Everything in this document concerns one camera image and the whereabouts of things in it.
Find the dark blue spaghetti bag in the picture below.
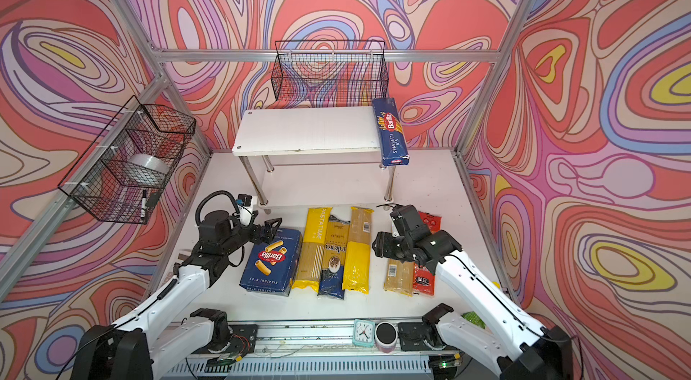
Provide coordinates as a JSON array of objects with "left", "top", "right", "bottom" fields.
[{"left": 318, "top": 216, "right": 350, "bottom": 300}]

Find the black wire basket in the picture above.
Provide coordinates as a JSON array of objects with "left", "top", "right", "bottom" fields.
[
  {"left": 58, "top": 97, "right": 196, "bottom": 225},
  {"left": 271, "top": 38, "right": 389, "bottom": 108}
]

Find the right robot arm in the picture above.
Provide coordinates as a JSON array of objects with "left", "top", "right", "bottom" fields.
[{"left": 372, "top": 204, "right": 574, "bottom": 379}]

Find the yellow Pastatime spaghetti bag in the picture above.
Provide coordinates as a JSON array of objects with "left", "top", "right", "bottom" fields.
[{"left": 293, "top": 207, "right": 332, "bottom": 292}]

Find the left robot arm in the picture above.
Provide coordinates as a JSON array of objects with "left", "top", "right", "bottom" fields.
[{"left": 65, "top": 190, "right": 283, "bottom": 379}]

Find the white two-tier shelf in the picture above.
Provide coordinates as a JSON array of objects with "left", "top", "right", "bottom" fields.
[{"left": 232, "top": 107, "right": 397, "bottom": 213}]

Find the blue Barilla spaghetti box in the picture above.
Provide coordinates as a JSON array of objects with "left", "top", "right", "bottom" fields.
[{"left": 372, "top": 98, "right": 410, "bottom": 167}]

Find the pink round speaker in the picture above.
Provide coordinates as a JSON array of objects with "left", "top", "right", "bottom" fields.
[{"left": 374, "top": 322, "right": 398, "bottom": 353}]

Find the blue Barilla rigatoni box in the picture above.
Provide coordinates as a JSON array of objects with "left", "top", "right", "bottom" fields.
[{"left": 239, "top": 228, "right": 302, "bottom": 297}]

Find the black wire basket back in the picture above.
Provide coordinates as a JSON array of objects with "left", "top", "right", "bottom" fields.
[{"left": 271, "top": 38, "right": 389, "bottom": 108}]

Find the teal alarm clock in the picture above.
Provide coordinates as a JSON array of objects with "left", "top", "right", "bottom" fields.
[{"left": 352, "top": 319, "right": 375, "bottom": 348}]

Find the red noodle bag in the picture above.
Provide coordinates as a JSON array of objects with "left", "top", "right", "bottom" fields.
[{"left": 413, "top": 212, "right": 442, "bottom": 297}]

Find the black wire basket left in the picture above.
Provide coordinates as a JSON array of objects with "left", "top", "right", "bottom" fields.
[{"left": 58, "top": 97, "right": 196, "bottom": 225}]

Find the green crumpled bag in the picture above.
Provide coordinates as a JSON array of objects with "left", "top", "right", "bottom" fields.
[{"left": 462, "top": 312, "right": 486, "bottom": 329}]

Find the silver tape roll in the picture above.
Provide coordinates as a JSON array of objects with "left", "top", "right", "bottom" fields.
[{"left": 124, "top": 153, "right": 169, "bottom": 189}]

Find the clear yellow-top spaghetti bag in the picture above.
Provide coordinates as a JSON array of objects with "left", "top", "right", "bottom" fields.
[{"left": 383, "top": 259, "right": 414, "bottom": 297}]

